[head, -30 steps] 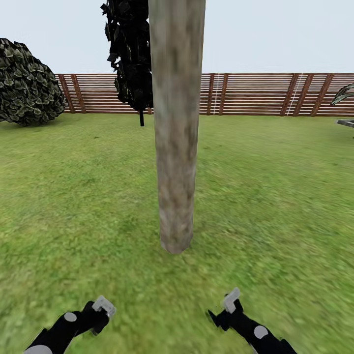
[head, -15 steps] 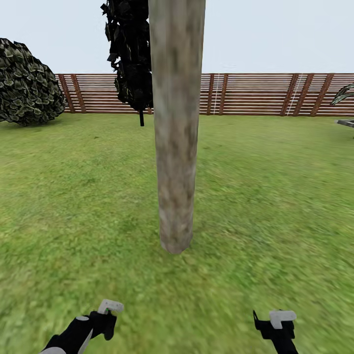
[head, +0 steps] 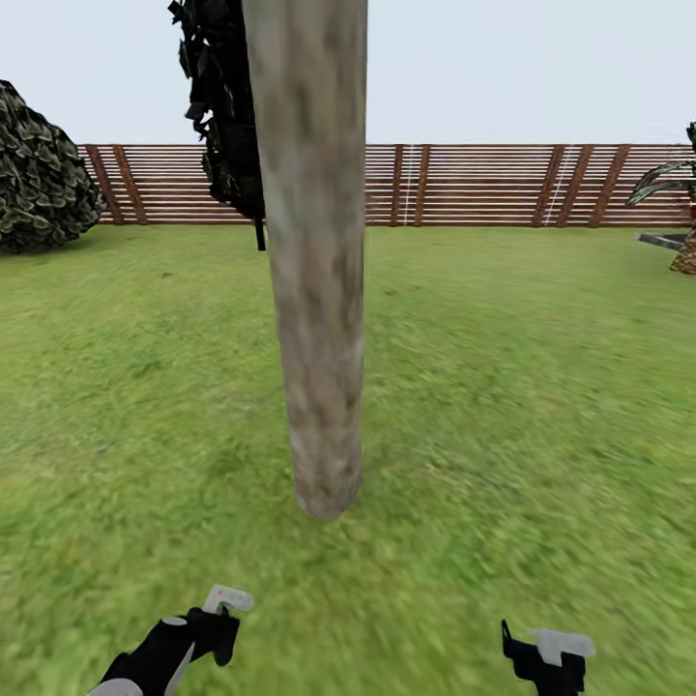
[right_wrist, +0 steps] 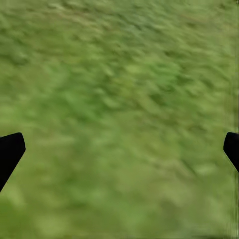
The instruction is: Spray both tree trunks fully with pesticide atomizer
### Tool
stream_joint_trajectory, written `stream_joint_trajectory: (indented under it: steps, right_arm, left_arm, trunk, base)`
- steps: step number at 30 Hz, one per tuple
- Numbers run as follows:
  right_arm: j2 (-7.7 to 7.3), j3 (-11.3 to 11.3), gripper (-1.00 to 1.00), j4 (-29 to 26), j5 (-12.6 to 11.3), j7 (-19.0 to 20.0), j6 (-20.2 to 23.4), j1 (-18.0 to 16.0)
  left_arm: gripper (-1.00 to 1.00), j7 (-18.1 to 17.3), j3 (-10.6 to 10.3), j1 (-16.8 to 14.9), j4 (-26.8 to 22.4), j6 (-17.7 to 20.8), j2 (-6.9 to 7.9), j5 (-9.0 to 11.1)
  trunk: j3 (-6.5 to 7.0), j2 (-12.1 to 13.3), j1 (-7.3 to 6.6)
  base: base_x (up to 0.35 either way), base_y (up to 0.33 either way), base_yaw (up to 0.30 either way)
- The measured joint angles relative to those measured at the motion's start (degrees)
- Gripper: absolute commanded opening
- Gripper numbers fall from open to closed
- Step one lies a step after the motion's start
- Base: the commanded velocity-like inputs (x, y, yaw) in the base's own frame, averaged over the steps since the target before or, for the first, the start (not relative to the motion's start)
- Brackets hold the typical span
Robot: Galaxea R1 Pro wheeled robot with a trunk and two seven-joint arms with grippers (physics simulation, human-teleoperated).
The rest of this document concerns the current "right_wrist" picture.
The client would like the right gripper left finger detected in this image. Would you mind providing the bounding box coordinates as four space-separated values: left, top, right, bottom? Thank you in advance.
0 132 26 192

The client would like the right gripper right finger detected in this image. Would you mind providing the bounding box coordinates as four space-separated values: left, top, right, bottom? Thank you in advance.
223 132 239 172

